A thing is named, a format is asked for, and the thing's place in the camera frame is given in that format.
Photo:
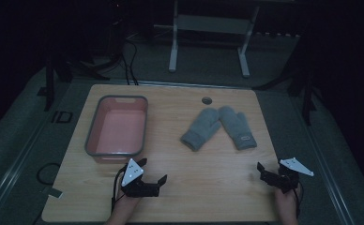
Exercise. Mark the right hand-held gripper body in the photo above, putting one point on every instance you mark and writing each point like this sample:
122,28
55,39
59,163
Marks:
288,175

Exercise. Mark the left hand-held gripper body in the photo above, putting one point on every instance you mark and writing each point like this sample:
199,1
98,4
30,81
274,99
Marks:
132,175

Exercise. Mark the pink basin with grey rim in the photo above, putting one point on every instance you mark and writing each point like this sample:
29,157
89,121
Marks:
119,128

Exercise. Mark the grey mitten with label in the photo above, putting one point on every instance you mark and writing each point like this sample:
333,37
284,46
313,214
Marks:
238,126

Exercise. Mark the plain grey mitten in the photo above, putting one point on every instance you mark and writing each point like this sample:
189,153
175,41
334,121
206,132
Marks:
202,129

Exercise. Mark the person's right hand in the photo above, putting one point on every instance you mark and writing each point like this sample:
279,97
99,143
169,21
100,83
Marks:
286,200

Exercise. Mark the person's left hand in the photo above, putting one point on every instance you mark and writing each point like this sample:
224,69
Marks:
125,200

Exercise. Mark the grey tape piece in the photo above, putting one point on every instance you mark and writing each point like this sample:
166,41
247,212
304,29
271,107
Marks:
53,192

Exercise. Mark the black tripod stand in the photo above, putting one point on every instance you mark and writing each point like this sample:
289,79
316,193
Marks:
50,81
306,93

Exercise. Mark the white metal stand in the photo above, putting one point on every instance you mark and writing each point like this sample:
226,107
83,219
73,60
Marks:
211,25

